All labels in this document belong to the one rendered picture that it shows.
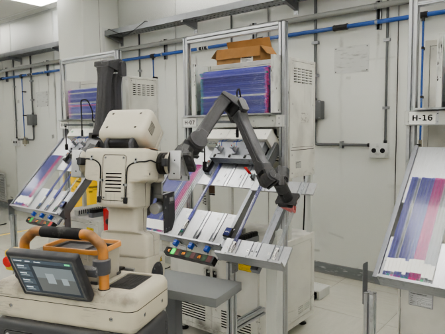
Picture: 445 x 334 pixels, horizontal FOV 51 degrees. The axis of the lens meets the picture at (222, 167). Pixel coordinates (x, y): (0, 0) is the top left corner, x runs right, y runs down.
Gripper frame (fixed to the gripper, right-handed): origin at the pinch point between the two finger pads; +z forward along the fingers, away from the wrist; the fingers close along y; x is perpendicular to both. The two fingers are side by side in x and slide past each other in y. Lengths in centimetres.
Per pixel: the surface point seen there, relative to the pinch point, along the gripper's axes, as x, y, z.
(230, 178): -25, 52, 9
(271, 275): 22.5, 11.2, 23.3
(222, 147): -42, 63, 2
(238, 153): -38, 50, 2
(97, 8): -249, 340, -15
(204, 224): 7, 53, 11
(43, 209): 10, 203, 16
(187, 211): 0, 70, 11
